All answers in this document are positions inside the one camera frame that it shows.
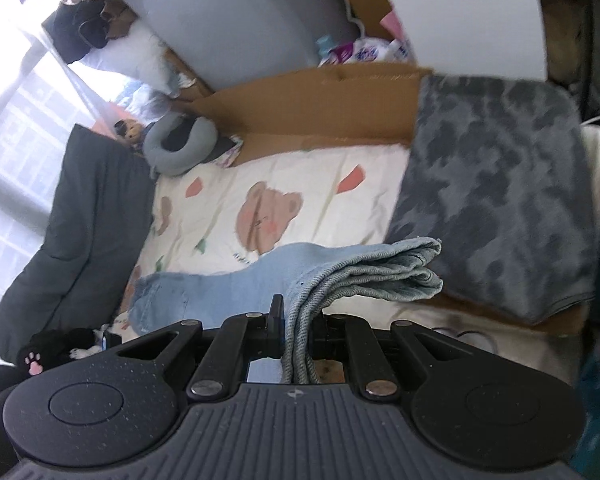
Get white black spotted fleece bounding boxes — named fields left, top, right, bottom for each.
left=69, top=324, right=111, bottom=361

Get pink refill pouch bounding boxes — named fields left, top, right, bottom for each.
left=320, top=10, right=417, bottom=66

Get white fluffy pillow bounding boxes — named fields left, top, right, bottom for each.
left=81, top=20, right=180, bottom=98

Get grey neck pillow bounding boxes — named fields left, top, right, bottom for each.
left=143, top=113, right=219, bottom=177

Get folded brown white clothes stack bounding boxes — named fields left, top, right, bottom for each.
left=427, top=122, right=600, bottom=336

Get light blue denim pants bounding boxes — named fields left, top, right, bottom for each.
left=129, top=237, right=443, bottom=385

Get cream bear print bedsheet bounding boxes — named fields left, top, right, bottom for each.
left=112, top=144, right=580, bottom=382

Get grey upright mattress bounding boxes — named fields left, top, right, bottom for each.
left=123, top=0, right=360, bottom=90

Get folded camouflage cloth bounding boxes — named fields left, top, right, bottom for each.
left=387, top=75, right=597, bottom=318

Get small teddy bear toy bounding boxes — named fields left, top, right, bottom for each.
left=114, top=118, right=154, bottom=156

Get brown cardboard barrier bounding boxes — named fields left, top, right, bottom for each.
left=162, top=0, right=434, bottom=167

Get black clothes pile on sill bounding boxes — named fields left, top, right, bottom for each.
left=42, top=0, right=137, bottom=64

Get dark grey duvet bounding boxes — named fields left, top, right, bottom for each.
left=0, top=125, right=155, bottom=363

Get detergent bottle blue cap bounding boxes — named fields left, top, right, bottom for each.
left=315, top=35, right=336, bottom=58

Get black cat paw plush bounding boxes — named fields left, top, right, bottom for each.
left=16, top=328, right=94, bottom=376

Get black garment inside neck pillow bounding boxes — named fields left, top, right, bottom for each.
left=161, top=117, right=239, bottom=169

